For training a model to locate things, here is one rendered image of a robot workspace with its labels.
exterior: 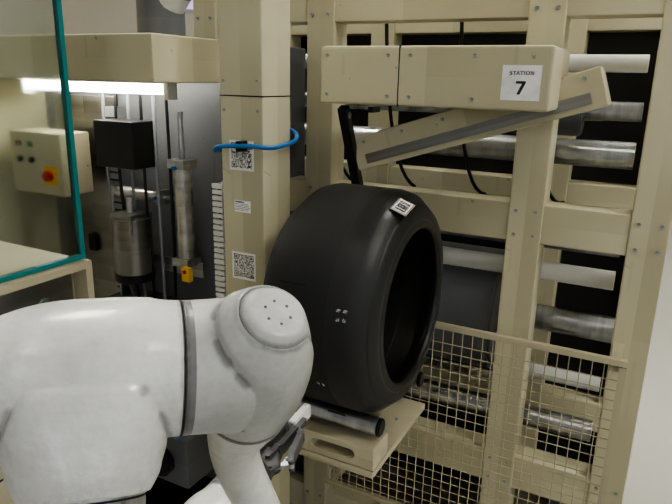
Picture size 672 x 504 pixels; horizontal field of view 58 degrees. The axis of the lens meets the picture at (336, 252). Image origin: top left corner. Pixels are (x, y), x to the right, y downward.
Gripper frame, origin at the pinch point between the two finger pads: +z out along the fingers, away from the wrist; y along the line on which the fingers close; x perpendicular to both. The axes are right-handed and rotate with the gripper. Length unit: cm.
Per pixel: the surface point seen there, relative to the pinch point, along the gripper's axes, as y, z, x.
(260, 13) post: 27, 38, -79
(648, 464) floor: -76, 173, 125
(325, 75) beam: 23, 61, -63
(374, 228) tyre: -7.3, 24.0, -35.6
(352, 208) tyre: -0.2, 28.0, -38.0
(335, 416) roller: 1.2, 17.2, 12.1
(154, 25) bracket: 85, 64, -77
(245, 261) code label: 32.5, 29.1, -19.2
